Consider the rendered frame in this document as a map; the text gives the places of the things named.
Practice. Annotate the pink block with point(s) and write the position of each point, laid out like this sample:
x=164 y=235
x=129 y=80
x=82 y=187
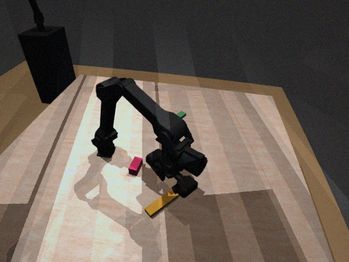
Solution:
x=135 y=166

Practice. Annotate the green rectangular block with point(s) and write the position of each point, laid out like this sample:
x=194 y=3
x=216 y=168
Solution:
x=181 y=114

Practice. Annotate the yellow bar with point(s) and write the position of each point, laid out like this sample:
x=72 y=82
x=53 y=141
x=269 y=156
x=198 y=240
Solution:
x=160 y=203

